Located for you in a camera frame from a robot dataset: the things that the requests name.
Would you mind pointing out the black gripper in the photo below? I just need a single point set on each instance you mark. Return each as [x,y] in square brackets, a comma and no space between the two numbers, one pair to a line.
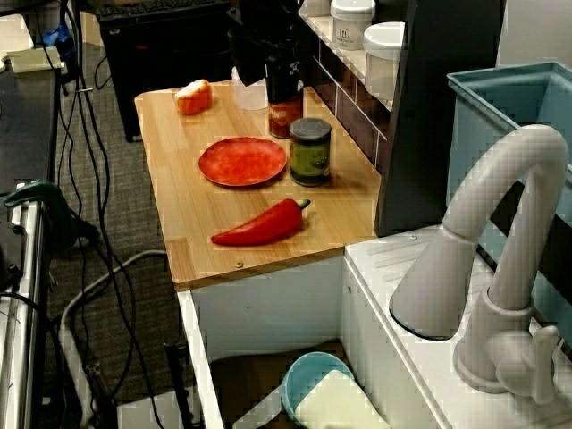
[277,42]

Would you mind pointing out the toy bread slice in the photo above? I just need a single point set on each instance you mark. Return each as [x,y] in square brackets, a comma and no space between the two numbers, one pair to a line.
[194,100]

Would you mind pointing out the green peas can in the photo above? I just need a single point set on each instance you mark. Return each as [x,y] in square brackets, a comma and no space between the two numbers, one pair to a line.
[310,156]

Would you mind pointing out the clear lidless plastic jar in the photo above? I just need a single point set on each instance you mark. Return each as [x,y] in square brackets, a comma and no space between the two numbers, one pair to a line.
[252,96]

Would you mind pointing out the orange beans can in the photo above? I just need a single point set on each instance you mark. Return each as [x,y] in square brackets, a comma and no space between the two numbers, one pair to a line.
[286,118]

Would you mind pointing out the white tiled shelf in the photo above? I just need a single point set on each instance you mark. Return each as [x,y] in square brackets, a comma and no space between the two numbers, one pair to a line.
[357,60]

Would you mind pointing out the red round plate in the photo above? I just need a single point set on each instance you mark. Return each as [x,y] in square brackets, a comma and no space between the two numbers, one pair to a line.
[243,161]

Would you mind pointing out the small white lidded jar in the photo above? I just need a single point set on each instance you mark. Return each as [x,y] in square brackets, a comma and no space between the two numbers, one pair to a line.
[353,31]

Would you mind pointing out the black computer case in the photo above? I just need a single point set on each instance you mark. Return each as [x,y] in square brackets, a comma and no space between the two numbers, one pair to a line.
[156,67]

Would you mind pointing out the white lidded plastic jar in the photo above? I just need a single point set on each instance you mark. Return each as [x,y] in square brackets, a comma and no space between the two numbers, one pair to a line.
[384,62]

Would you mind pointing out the black keyboard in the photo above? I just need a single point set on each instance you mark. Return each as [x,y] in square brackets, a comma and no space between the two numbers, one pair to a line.
[161,9]

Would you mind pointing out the red toy chili pepper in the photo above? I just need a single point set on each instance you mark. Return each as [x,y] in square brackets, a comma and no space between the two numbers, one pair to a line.
[263,225]

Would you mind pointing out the dark grey hutch side panel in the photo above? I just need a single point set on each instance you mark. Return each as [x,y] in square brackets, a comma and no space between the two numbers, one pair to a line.
[429,134]

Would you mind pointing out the teal plastic bin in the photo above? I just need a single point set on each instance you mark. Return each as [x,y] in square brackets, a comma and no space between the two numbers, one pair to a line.
[473,134]

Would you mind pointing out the white toy sink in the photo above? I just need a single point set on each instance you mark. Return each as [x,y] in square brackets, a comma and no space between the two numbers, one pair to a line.
[277,308]

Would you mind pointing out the yellowish paper pad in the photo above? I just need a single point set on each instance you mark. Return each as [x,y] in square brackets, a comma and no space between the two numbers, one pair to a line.
[33,58]

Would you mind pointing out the black desk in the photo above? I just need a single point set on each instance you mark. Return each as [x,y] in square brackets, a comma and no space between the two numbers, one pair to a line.
[27,125]

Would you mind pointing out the green clamp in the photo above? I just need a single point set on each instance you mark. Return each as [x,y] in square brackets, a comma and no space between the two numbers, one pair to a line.
[49,196]

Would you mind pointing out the white flat object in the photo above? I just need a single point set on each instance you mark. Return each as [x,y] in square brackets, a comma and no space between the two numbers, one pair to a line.
[15,31]

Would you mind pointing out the grey toy faucet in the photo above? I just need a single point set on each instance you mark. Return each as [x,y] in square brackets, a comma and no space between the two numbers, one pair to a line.
[447,277]

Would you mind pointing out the blue bowl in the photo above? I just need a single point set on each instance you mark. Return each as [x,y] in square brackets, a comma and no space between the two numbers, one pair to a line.
[308,375]

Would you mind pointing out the aluminium frame rail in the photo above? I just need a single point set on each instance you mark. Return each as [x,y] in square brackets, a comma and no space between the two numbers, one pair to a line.
[22,313]

